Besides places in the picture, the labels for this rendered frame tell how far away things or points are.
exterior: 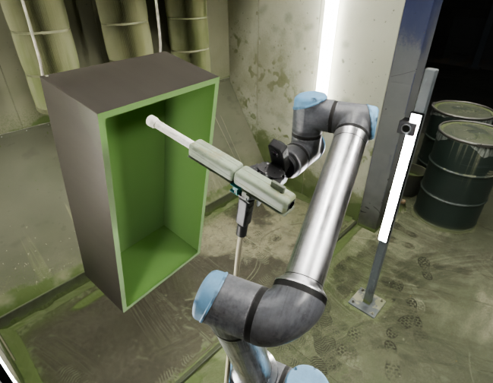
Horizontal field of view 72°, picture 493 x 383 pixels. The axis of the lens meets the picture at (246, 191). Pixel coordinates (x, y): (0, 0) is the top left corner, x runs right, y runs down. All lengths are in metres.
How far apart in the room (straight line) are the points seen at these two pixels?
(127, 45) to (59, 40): 0.45
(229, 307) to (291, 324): 0.12
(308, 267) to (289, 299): 0.08
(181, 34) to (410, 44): 1.69
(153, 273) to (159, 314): 0.44
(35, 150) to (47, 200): 0.37
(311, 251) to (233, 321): 0.21
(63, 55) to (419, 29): 2.30
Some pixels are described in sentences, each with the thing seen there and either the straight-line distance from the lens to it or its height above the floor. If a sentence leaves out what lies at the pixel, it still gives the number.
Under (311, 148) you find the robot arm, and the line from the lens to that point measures 1.02.
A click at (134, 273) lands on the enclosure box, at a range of 2.22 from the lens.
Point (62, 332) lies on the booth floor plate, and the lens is 2.69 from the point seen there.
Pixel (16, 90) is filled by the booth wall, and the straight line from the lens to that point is 2.85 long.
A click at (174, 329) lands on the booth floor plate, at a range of 2.47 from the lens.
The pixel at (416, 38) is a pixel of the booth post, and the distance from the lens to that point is 2.78.
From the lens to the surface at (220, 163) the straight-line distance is 0.83.
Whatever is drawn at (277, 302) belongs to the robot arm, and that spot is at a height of 1.47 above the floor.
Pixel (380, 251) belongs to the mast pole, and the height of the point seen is 0.51.
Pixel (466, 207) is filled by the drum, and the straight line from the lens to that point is 3.59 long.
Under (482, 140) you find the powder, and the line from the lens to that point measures 3.47.
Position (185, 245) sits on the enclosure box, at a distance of 2.35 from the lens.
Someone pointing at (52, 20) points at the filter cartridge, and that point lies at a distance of 2.48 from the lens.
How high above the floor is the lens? 2.00
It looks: 32 degrees down
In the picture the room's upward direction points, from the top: straight up
